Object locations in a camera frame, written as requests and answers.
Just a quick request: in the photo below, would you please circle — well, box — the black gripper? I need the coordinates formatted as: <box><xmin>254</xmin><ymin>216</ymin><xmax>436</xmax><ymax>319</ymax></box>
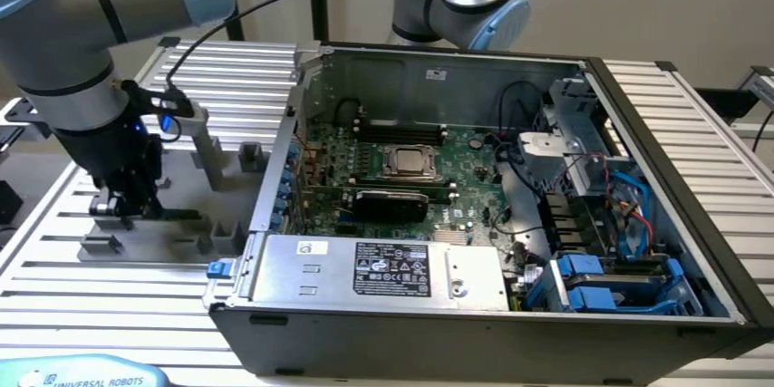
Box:
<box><xmin>57</xmin><ymin>126</ymin><xmax>166</xmax><ymax>221</ymax></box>

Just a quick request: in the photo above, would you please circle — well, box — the installed black RAM stick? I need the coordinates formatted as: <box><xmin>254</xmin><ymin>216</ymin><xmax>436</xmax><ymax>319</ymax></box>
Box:
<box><xmin>344</xmin><ymin>181</ymin><xmax>456</xmax><ymax>192</ymax></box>

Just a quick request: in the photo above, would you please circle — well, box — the black RAM slot bank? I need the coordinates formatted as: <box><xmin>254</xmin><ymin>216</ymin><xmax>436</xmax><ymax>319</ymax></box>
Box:
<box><xmin>355</xmin><ymin>120</ymin><xmax>450</xmax><ymax>144</ymax></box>
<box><xmin>342</xmin><ymin>175</ymin><xmax>459</xmax><ymax>201</ymax></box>

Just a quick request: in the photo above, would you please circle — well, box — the gray parts rack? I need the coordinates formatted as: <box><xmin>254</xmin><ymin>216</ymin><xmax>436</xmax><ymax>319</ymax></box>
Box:
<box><xmin>76</xmin><ymin>108</ymin><xmax>275</xmax><ymax>266</ymax></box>

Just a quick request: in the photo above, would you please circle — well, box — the black equipment box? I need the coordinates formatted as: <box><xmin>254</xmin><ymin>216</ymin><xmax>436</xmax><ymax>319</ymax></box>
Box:
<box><xmin>0</xmin><ymin>180</ymin><xmax>25</xmax><ymax>226</ymax></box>

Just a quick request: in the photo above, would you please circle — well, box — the blue case latch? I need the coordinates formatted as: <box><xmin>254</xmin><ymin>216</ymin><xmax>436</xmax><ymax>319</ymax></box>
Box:
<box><xmin>206</xmin><ymin>258</ymin><xmax>236</xmax><ymax>280</ymax></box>

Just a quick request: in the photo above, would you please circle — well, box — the silver power supply unit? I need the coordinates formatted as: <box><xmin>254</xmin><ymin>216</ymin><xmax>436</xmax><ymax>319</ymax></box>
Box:
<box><xmin>248</xmin><ymin>234</ymin><xmax>510</xmax><ymax>312</ymax></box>

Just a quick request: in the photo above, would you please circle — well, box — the black graphics card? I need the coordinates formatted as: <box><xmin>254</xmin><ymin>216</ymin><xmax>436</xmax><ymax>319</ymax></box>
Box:
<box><xmin>348</xmin><ymin>189</ymin><xmax>432</xmax><ymax>226</ymax></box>

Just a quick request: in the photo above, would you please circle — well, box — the blue Universal Robots joint cap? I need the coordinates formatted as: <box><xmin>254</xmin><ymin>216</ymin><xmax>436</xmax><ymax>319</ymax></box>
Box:
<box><xmin>0</xmin><ymin>353</ymin><xmax>172</xmax><ymax>387</ymax></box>

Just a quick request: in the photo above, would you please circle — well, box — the silver CPU in socket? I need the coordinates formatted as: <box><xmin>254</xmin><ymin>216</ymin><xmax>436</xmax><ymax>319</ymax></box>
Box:
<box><xmin>379</xmin><ymin>143</ymin><xmax>442</xmax><ymax>179</ymax></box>

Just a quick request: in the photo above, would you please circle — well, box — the silver chipset heat sink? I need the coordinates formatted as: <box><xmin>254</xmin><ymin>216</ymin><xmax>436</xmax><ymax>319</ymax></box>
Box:
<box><xmin>431</xmin><ymin>229</ymin><xmax>471</xmax><ymax>244</ymax></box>

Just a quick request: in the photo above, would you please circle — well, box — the green motherboard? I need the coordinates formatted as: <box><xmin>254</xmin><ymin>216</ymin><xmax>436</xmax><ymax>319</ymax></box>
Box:
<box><xmin>294</xmin><ymin>120</ymin><xmax>516</xmax><ymax>244</ymax></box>

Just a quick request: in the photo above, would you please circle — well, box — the black open PC case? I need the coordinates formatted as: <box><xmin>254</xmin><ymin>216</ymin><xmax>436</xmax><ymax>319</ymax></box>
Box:
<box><xmin>202</xmin><ymin>40</ymin><xmax>774</xmax><ymax>378</ymax></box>

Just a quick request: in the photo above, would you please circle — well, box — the silver drive cage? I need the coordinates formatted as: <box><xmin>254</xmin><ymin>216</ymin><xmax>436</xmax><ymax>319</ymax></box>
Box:
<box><xmin>516</xmin><ymin>77</ymin><xmax>630</xmax><ymax>200</ymax></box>

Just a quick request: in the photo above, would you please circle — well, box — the blue disk bay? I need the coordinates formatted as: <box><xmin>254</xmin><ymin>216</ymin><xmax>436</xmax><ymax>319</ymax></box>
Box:
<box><xmin>523</xmin><ymin>251</ymin><xmax>710</xmax><ymax>317</ymax></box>

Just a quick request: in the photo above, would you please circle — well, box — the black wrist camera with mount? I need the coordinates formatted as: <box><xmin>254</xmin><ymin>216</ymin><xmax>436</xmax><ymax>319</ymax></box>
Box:
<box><xmin>119</xmin><ymin>80</ymin><xmax>211</xmax><ymax>143</ymax></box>

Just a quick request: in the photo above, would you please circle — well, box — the black camera cable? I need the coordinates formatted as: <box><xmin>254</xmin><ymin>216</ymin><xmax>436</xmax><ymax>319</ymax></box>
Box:
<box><xmin>164</xmin><ymin>0</ymin><xmax>335</xmax><ymax>90</ymax></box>

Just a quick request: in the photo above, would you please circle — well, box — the black looped wire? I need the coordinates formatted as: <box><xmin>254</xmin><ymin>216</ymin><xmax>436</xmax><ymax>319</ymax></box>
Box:
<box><xmin>496</xmin><ymin>80</ymin><xmax>549</xmax><ymax>137</ymax></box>

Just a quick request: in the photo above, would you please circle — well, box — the blue wire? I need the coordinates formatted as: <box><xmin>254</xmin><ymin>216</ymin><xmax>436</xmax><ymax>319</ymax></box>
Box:
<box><xmin>607</xmin><ymin>170</ymin><xmax>653</xmax><ymax>264</ymax></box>

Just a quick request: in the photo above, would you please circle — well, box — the red wire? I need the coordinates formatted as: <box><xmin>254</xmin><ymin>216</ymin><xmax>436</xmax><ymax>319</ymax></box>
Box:
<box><xmin>626</xmin><ymin>205</ymin><xmax>659</xmax><ymax>255</ymax></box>

